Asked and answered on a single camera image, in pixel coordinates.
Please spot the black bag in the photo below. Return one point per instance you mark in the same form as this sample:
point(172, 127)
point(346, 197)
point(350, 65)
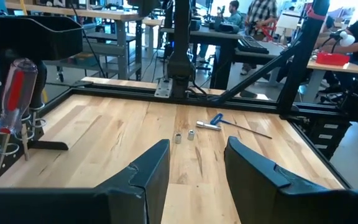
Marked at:
point(227, 28)

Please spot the silver deep socket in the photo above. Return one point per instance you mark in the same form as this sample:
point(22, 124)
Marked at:
point(208, 125)

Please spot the wooden top table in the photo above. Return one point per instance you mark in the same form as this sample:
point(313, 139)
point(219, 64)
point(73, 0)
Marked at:
point(353, 68)

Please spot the small silver socket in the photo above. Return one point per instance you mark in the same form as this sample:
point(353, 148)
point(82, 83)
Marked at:
point(178, 138)
point(191, 135)

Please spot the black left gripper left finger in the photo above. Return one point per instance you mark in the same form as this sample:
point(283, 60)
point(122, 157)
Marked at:
point(73, 207)

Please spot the black aluminium frame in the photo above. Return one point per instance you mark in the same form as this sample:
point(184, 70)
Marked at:
point(120, 94)

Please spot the grey shelf cart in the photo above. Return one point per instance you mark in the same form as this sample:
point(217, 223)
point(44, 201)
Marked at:
point(104, 37)

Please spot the black drawer unit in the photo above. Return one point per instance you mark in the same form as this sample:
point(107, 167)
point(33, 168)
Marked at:
point(328, 137)

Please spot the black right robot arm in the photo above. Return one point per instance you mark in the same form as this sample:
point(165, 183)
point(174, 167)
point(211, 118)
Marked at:
point(180, 62)

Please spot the light wooden desk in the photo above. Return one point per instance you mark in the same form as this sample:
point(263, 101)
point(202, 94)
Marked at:
point(104, 14)

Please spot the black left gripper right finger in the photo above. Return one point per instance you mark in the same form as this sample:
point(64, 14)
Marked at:
point(291, 208)

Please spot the black plastic pegboard bin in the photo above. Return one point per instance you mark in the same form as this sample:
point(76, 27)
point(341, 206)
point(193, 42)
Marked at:
point(33, 37)

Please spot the black metal pegboard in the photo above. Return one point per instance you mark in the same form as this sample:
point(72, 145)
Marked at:
point(48, 145)

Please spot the white round lamp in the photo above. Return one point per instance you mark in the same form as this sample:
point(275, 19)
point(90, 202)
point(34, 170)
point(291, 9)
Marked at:
point(347, 39)

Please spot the red plastic tray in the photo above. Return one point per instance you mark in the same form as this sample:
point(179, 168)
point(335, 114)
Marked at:
point(332, 59)

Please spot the black keyboard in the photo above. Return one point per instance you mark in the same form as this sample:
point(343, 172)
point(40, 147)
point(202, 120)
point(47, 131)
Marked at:
point(252, 45)

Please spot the black desk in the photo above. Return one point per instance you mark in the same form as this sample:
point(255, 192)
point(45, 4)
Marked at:
point(216, 35)

